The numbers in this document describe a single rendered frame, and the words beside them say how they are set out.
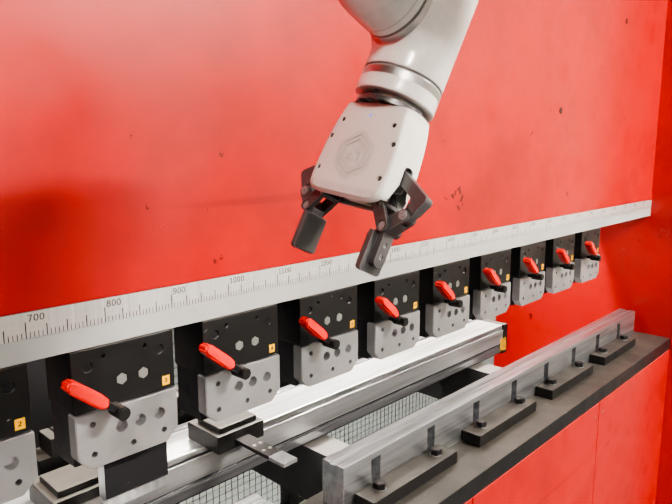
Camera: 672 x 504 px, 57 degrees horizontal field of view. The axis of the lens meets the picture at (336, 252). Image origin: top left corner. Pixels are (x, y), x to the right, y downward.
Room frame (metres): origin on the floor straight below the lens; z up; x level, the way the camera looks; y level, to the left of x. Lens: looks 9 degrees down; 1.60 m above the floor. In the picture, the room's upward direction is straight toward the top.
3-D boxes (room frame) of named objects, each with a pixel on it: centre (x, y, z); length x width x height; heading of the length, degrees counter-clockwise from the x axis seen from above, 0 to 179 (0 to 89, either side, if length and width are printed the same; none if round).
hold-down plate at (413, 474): (1.26, -0.16, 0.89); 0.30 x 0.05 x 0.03; 136
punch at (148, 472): (0.86, 0.30, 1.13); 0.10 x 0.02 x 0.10; 136
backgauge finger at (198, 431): (1.20, 0.18, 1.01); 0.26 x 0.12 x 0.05; 46
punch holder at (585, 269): (2.00, -0.79, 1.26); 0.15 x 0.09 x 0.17; 136
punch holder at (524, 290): (1.71, -0.51, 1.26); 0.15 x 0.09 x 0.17; 136
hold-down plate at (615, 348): (2.13, -0.99, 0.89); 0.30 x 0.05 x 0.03; 136
